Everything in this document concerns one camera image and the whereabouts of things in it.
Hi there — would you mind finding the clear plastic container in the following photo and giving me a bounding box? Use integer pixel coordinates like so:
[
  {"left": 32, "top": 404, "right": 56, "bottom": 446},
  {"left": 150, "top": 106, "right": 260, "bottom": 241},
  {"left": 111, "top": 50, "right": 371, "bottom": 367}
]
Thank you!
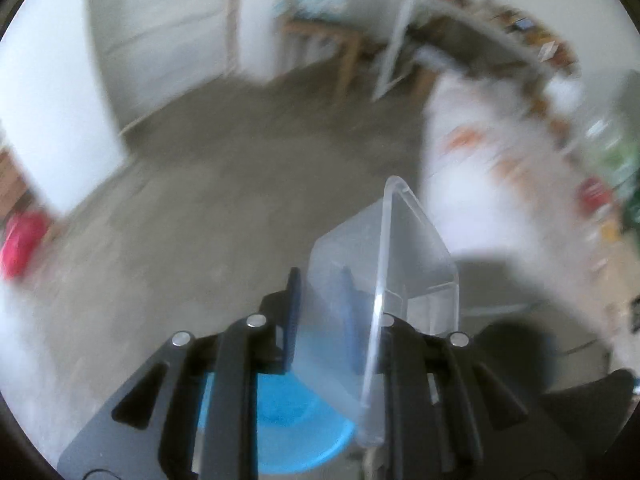
[{"left": 292, "top": 177, "right": 459, "bottom": 446}]

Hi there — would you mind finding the red drink can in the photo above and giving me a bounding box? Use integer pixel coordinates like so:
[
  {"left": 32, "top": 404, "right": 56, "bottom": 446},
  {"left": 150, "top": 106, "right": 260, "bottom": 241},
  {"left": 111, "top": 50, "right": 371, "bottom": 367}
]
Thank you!
[{"left": 577, "top": 177, "right": 613, "bottom": 217}]

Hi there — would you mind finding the green plastic bottle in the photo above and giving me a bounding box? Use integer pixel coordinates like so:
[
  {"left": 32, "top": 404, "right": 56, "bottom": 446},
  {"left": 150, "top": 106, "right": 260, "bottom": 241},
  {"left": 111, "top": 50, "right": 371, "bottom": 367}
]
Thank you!
[{"left": 600, "top": 136, "right": 639, "bottom": 197}]

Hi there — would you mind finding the blue trash basket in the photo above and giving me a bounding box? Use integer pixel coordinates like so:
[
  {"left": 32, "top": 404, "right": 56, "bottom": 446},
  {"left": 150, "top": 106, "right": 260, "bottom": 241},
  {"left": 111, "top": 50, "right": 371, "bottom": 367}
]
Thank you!
[{"left": 196, "top": 372, "right": 357, "bottom": 476}]

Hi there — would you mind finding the floral tablecloth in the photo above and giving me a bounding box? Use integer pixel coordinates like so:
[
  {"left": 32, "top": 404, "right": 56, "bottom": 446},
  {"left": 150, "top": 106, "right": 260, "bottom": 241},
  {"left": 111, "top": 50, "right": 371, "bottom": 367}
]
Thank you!
[{"left": 420, "top": 72, "right": 639, "bottom": 367}]

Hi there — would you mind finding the red bag on floor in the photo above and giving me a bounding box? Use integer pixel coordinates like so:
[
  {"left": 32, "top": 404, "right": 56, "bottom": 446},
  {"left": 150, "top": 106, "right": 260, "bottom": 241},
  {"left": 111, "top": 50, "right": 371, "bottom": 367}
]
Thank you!
[{"left": 1, "top": 210, "right": 50, "bottom": 280}]

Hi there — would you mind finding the white metal desk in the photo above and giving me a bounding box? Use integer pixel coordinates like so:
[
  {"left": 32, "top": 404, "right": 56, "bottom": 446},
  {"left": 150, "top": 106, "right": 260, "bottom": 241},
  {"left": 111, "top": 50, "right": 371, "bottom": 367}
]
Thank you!
[{"left": 372, "top": 0, "right": 580, "bottom": 101}]

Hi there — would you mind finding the wooden chair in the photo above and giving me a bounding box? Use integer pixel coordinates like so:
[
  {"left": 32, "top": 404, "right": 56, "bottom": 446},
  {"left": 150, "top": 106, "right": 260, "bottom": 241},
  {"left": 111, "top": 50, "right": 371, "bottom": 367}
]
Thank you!
[{"left": 279, "top": 0, "right": 364, "bottom": 102}]

